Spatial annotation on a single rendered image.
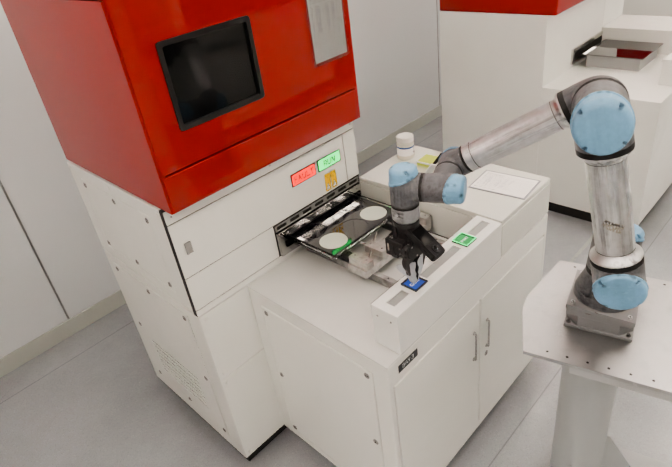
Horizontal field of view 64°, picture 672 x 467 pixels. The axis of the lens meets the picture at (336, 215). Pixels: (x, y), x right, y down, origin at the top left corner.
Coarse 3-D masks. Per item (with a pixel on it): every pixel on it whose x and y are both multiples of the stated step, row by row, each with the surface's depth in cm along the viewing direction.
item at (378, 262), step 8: (384, 240) 190; (368, 256) 183; (376, 256) 182; (392, 256) 184; (352, 264) 180; (376, 264) 178; (384, 264) 182; (352, 272) 181; (360, 272) 177; (368, 272) 176
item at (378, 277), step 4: (312, 252) 199; (316, 252) 197; (324, 256) 195; (332, 260) 192; (336, 260) 191; (340, 260) 189; (344, 260) 188; (348, 260) 187; (340, 264) 190; (344, 264) 188; (376, 272) 179; (372, 276) 180; (376, 276) 178; (380, 276) 177; (384, 276) 177; (388, 276) 177; (376, 280) 179; (380, 280) 178; (384, 280) 176; (388, 280) 175; (392, 280) 175; (396, 280) 174; (384, 284) 177; (388, 284) 176; (392, 284) 174
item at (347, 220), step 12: (348, 204) 210; (360, 204) 209; (372, 204) 208; (324, 216) 205; (336, 216) 204; (348, 216) 203; (360, 216) 202; (384, 216) 199; (300, 228) 200; (312, 228) 199; (324, 228) 198; (336, 228) 196; (348, 228) 196; (360, 228) 195; (372, 228) 194; (300, 240) 193; (312, 240) 192; (348, 240) 189; (336, 252) 184
